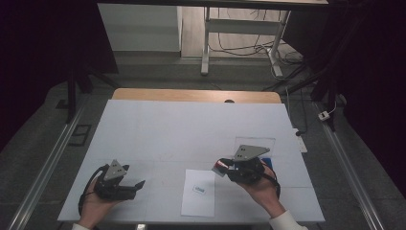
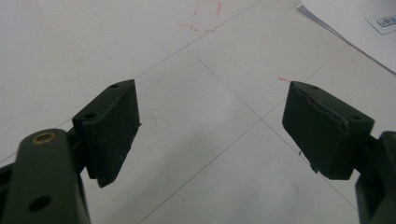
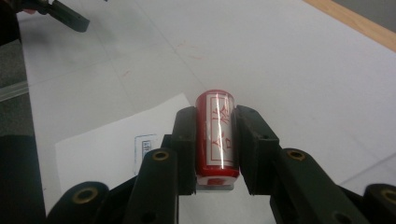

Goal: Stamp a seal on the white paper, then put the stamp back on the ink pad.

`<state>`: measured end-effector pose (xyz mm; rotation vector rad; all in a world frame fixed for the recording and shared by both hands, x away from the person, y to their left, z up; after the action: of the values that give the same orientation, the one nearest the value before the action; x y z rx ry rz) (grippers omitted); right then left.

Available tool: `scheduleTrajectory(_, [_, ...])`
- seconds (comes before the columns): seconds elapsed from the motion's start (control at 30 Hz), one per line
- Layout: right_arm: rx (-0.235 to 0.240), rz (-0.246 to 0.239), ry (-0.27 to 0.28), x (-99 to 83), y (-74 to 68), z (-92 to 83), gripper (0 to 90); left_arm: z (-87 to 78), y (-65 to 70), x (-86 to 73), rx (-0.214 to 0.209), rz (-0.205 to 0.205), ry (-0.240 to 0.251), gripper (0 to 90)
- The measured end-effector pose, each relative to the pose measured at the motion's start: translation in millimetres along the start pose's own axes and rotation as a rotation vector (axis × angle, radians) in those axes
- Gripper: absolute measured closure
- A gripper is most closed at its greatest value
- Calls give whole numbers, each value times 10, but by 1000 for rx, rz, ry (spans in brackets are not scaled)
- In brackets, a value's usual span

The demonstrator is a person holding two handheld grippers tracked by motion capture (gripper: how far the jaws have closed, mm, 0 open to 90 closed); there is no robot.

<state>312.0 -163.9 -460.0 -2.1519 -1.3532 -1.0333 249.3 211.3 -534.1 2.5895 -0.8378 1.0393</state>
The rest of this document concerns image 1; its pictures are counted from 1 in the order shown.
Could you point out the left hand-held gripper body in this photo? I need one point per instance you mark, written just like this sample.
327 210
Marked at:
114 171

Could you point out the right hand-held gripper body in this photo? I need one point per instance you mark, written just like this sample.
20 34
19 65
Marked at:
250 151

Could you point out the blue ink pad box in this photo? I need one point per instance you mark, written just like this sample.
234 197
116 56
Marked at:
267 163

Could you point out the person's right hand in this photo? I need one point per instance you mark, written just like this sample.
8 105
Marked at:
266 191

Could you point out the person's left hand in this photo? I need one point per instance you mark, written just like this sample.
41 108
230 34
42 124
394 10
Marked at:
92 211

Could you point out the white paper sheet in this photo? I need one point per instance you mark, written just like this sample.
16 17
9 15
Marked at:
198 204

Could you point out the black floor socket plate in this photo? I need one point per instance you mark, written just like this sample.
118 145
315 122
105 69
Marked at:
80 134

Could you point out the dark table grommet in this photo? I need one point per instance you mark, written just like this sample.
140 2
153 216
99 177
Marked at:
229 101

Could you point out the white table cover board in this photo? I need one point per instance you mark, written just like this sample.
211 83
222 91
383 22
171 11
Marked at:
178 134

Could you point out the small white plug adapter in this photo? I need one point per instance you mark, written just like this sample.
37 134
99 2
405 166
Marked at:
324 115

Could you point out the black stand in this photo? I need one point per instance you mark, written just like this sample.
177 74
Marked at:
332 96
72 96

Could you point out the white-framed desk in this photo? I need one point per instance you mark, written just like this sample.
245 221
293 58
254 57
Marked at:
242 26

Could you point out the dark curtain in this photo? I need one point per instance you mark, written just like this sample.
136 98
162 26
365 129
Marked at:
32 64
376 80

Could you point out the white cabinet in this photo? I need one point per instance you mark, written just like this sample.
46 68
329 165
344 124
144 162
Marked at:
140 28

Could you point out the metal floor rail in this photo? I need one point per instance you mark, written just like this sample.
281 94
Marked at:
48 166
348 166

